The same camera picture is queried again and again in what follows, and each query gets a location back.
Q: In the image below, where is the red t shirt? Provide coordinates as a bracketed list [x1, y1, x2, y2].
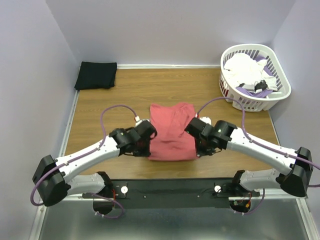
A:
[148, 102, 197, 162]

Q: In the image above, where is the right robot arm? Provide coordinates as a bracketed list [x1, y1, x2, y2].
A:
[185, 117, 313, 198]

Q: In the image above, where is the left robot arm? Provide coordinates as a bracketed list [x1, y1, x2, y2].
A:
[32, 120, 158, 207]

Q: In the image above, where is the white garment in basket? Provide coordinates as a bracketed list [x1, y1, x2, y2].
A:
[223, 53, 278, 95]

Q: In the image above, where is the white laundry basket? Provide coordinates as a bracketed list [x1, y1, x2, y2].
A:
[219, 44, 292, 112]

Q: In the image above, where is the folded black t shirt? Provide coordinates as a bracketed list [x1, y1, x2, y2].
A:
[74, 61, 118, 91]

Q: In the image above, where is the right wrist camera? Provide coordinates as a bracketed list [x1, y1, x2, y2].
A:
[195, 113, 212, 125]

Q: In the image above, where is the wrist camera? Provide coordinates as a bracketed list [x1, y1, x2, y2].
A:
[195, 113, 212, 125]
[134, 116, 150, 127]

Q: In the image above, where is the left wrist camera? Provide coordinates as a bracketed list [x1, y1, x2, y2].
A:
[134, 116, 150, 127]

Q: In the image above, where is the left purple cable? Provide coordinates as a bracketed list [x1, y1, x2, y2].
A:
[29, 104, 141, 220]

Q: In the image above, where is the purple cable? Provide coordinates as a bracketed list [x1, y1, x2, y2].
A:
[196, 96, 320, 216]
[29, 104, 141, 220]

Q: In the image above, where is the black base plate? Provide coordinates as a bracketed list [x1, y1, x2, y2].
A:
[99, 177, 260, 212]

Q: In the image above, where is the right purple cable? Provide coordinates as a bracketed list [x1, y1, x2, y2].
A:
[196, 96, 320, 216]

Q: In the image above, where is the aluminium rail frame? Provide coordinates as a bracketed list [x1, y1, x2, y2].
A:
[30, 189, 320, 240]

